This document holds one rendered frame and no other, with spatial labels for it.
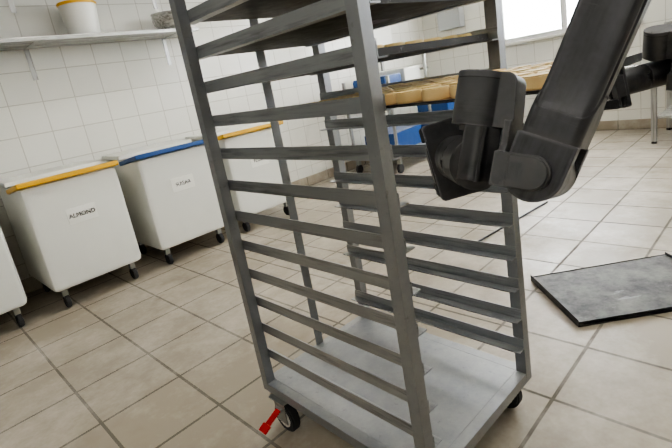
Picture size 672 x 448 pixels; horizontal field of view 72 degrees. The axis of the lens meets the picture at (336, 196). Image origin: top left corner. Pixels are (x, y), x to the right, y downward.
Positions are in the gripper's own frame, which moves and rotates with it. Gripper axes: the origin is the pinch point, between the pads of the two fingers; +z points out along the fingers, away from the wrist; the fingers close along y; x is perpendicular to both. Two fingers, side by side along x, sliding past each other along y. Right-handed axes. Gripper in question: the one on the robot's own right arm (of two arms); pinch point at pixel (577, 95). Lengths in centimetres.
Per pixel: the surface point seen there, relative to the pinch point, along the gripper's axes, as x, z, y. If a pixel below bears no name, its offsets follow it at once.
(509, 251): -12.2, 19.1, -34.5
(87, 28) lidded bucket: -199, 199, 119
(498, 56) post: -5.4, 12.8, 13.4
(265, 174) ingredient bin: -247, 125, -5
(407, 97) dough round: 23.2, 38.7, 8.9
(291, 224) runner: -4, 70, -12
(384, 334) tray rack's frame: -45, 58, -63
